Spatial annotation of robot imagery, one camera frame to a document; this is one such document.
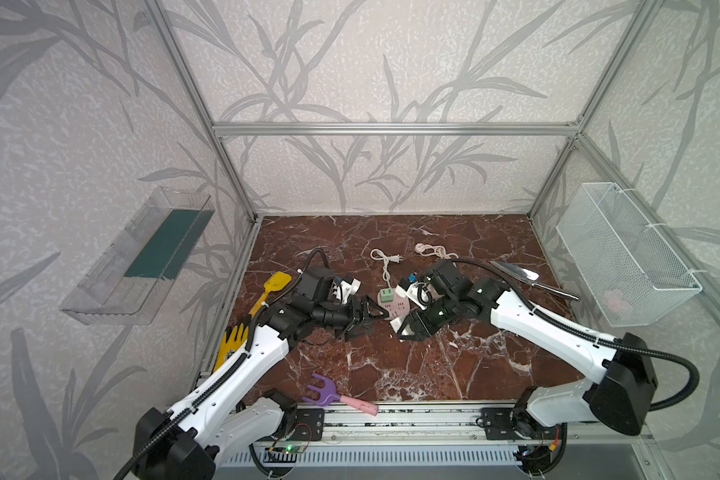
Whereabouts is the light green charger plug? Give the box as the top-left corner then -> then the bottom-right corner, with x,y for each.
378,288 -> 395,303

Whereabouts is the white USB charger plug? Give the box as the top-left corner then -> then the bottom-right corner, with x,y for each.
390,317 -> 410,335

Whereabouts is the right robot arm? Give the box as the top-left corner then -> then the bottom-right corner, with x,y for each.
393,258 -> 700,438

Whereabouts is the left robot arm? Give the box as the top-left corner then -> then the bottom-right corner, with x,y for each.
115,264 -> 388,479

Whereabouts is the pink square power strip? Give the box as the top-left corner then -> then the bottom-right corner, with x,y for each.
368,249 -> 411,319

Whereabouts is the beige round power strip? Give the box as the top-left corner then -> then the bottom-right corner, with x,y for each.
414,243 -> 458,259

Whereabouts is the purple pink garden fork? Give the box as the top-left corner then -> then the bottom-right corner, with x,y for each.
302,373 -> 379,416

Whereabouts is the yellow toy shovel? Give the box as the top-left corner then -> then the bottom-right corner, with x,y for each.
249,271 -> 292,317

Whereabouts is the silver metal garden trowel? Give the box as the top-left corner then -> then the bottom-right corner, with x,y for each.
491,261 -> 580,301

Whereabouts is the yellow black garden rake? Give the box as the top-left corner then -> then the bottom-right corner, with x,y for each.
213,324 -> 249,371

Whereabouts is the pink object in basket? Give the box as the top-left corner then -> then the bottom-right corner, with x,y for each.
603,290 -> 632,316

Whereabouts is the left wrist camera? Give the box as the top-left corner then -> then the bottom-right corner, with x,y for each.
298,267 -> 361,305

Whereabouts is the white wire mesh basket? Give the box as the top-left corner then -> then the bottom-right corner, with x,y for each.
557,182 -> 703,327

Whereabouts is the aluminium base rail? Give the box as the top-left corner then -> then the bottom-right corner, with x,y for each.
219,401 -> 653,469

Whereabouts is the aluminium frame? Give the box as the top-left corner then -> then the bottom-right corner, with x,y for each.
140,0 -> 720,457

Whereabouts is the clear plastic wall bin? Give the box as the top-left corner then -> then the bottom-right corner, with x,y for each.
60,187 -> 215,326

